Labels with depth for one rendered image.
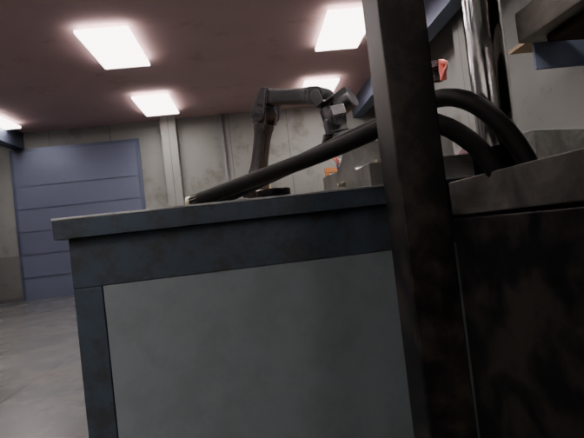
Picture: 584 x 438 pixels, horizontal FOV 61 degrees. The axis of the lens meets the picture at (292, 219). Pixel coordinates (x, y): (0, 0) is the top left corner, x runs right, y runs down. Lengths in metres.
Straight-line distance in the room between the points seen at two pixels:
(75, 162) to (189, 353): 10.05
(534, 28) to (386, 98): 0.33
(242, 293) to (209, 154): 9.55
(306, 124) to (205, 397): 9.77
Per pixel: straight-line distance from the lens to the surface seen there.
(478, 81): 0.91
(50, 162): 11.09
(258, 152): 1.83
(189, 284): 0.95
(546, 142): 1.38
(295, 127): 10.56
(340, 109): 1.57
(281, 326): 0.96
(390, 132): 0.63
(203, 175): 10.40
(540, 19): 0.89
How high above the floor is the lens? 0.73
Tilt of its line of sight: 2 degrees up
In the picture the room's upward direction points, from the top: 7 degrees counter-clockwise
